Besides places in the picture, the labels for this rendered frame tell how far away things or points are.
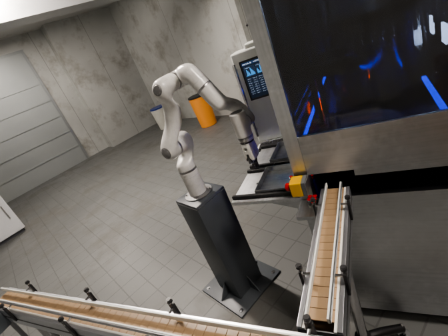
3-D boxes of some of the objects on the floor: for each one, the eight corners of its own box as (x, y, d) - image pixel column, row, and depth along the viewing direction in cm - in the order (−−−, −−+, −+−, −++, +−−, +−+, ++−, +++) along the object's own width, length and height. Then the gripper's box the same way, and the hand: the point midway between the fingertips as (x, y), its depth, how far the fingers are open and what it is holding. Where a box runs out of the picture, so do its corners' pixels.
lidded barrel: (179, 122, 817) (169, 102, 793) (165, 130, 791) (155, 109, 767) (169, 123, 855) (161, 103, 831) (156, 131, 829) (146, 111, 805)
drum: (222, 119, 670) (211, 89, 641) (208, 129, 646) (195, 98, 617) (210, 120, 706) (198, 92, 677) (196, 129, 682) (183, 100, 653)
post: (347, 307, 178) (233, -111, 95) (347, 315, 174) (226, -115, 90) (336, 305, 182) (216, -99, 98) (335, 314, 177) (209, -103, 93)
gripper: (244, 134, 157) (254, 163, 165) (235, 147, 146) (246, 177, 153) (256, 131, 154) (266, 161, 161) (248, 144, 142) (259, 175, 150)
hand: (255, 165), depth 156 cm, fingers closed
